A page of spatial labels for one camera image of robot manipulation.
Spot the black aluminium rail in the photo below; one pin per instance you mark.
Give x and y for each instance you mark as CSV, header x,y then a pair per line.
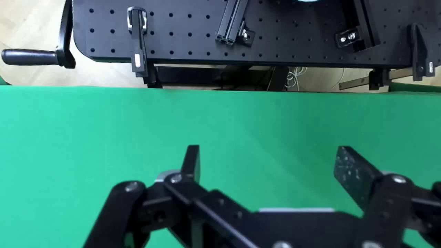
x,y
233,26

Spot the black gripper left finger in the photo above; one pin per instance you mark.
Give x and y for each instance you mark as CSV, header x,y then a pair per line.
x,y
196,216

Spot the black perforated breadboard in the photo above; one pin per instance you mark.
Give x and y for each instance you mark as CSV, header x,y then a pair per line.
x,y
353,33

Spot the black clamp on table edge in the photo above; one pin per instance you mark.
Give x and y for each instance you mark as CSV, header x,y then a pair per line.
x,y
422,63

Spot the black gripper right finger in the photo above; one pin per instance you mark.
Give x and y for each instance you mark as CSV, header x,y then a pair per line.
x,y
391,203

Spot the black crank handle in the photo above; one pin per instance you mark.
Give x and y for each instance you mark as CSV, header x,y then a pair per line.
x,y
61,55

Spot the green table cloth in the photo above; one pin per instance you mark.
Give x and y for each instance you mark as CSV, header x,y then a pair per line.
x,y
63,149

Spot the black toggle clamp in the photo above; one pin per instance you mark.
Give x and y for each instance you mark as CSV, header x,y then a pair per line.
x,y
137,25

